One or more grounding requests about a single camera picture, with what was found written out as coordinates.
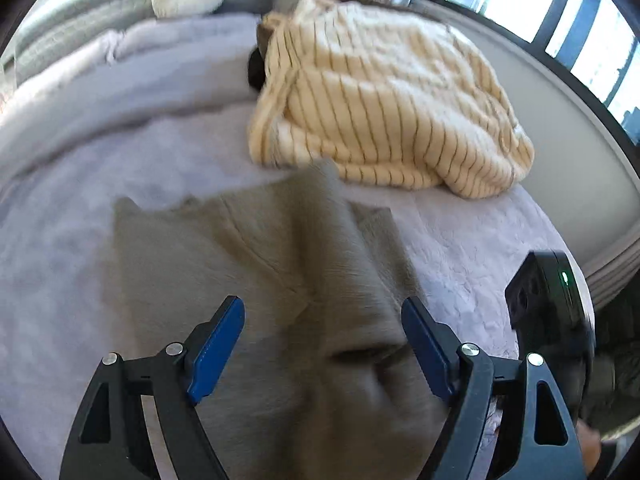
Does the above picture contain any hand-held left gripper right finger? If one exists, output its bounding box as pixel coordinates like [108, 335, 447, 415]
[401, 296, 587, 480]

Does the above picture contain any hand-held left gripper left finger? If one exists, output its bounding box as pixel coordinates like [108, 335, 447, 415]
[59, 296, 246, 480]

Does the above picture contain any beige knit sweater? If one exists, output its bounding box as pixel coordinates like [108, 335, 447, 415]
[102, 160, 451, 480]

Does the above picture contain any person's right hand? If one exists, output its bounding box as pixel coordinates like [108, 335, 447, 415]
[575, 420, 608, 476]

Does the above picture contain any lavender fluffy blanket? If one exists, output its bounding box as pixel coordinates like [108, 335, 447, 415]
[0, 12, 597, 480]

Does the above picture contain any cream striped cloth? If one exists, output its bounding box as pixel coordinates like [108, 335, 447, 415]
[248, 0, 536, 199]

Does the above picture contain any grey bedsheet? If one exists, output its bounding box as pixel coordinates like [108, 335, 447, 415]
[0, 14, 261, 171]

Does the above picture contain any dark cloth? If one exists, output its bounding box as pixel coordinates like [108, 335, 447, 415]
[247, 25, 275, 94]

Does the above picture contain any window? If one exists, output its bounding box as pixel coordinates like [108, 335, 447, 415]
[420, 0, 640, 147]

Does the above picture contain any grey ribbed pillow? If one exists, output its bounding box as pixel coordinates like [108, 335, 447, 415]
[9, 0, 163, 88]

